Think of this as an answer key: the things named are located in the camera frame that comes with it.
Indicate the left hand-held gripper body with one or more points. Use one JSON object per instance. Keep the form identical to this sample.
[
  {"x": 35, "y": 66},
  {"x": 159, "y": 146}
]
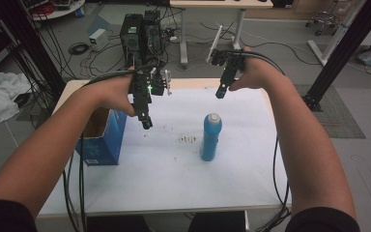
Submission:
[{"x": 141, "y": 90}]

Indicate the person's right hand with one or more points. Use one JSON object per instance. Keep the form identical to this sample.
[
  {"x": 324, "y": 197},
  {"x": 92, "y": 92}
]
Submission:
[{"x": 259, "y": 74}]

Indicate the black metal frame post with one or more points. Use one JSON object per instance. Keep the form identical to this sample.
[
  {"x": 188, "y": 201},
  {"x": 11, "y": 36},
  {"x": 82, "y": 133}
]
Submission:
[
  {"x": 32, "y": 45},
  {"x": 344, "y": 48}
]

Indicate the white table cover sheet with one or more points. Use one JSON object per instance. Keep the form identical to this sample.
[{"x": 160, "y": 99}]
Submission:
[{"x": 174, "y": 183}]

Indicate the small white box device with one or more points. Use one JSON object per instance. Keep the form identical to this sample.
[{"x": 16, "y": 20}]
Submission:
[{"x": 98, "y": 39}]

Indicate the person's left hand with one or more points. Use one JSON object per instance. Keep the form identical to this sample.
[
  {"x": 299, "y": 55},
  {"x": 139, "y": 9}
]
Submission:
[{"x": 112, "y": 92}]

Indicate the office chair wheel base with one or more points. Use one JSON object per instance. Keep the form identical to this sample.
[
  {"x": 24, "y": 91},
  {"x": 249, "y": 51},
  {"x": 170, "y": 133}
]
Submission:
[{"x": 323, "y": 21}]

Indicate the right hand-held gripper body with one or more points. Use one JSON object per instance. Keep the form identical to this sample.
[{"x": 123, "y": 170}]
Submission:
[{"x": 230, "y": 63}]

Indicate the person's dark trousers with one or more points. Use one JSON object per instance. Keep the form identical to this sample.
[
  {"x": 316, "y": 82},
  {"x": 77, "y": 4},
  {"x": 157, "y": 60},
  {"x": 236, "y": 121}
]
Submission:
[{"x": 215, "y": 222}]

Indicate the blue cardboard box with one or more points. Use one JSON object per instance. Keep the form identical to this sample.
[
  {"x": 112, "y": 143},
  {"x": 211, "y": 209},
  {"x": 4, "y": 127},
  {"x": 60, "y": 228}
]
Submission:
[{"x": 108, "y": 141}]

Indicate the white metal stand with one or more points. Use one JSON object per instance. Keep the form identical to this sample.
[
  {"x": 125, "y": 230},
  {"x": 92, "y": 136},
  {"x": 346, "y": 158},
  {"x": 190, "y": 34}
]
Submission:
[{"x": 338, "y": 35}]

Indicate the light wooden table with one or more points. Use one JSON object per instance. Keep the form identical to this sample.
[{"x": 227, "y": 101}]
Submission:
[{"x": 190, "y": 83}]

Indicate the round white table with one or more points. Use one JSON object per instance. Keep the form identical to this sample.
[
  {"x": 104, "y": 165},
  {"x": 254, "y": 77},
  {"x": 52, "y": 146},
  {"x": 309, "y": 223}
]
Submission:
[{"x": 61, "y": 11}]

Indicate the white crumpled cloth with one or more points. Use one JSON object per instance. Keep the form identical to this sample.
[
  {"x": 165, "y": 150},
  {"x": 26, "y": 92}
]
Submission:
[{"x": 0, "y": 96}]

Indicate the grey floor mat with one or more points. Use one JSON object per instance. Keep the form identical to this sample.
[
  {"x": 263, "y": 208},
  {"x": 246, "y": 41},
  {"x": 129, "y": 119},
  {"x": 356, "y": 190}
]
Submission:
[{"x": 338, "y": 116}]

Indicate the white-legged desk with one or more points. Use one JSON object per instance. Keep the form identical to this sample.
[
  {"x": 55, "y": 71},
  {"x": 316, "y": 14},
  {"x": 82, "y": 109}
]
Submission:
[{"x": 219, "y": 4}]

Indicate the blue bottle with white cap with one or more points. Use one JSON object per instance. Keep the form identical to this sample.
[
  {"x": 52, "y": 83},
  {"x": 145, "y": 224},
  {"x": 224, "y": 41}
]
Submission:
[{"x": 211, "y": 138}]

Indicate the black computer tower green sticker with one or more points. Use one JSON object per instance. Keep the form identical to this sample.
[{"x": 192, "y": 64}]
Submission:
[{"x": 131, "y": 38}]

